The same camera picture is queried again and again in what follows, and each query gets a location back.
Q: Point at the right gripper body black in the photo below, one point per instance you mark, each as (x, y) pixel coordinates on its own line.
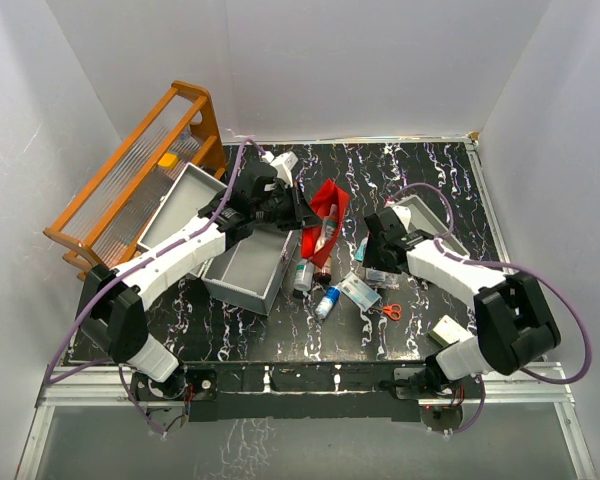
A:
(375, 258)

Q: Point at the stack of gauze packets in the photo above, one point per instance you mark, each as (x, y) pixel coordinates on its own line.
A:
(381, 279)

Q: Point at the red first aid pouch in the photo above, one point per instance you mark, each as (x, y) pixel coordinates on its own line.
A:
(328, 194)

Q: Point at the grey divided plastic tray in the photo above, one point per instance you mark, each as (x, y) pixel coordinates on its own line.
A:
(423, 218)

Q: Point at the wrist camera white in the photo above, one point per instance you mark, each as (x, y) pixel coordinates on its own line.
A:
(403, 214)
(283, 163)

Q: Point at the aluminium front rail frame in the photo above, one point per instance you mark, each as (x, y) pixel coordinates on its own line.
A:
(86, 429)

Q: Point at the white green medicine bottle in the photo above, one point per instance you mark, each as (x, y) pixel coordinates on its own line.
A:
(303, 278)

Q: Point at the yellow block on rack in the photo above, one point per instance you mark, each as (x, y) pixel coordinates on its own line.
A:
(168, 161)

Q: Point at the teal white flat packet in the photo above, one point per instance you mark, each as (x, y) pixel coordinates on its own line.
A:
(359, 292)

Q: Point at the brown bottle orange cap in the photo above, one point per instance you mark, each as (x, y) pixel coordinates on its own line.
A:
(324, 274)

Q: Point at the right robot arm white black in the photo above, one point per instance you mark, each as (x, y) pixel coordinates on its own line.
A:
(513, 319)

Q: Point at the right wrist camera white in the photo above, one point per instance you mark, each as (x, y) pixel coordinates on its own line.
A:
(403, 214)

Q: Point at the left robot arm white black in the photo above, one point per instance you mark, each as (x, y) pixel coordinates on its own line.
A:
(114, 301)

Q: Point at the orange small scissors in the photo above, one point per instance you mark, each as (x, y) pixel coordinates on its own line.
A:
(392, 311)

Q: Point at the white blue spray bottle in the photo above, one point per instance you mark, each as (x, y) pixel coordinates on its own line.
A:
(327, 303)

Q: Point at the orange wooden rack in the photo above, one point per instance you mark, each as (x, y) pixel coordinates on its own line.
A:
(102, 224)

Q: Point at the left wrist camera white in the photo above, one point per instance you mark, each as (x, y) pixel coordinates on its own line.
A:
(283, 163)

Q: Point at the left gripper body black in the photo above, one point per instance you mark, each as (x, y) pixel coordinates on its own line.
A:
(283, 208)

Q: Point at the light blue plastic tweezers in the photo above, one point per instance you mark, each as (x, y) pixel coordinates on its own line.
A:
(361, 250)

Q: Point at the clear plastic bag packet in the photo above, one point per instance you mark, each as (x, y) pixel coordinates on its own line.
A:
(329, 228)

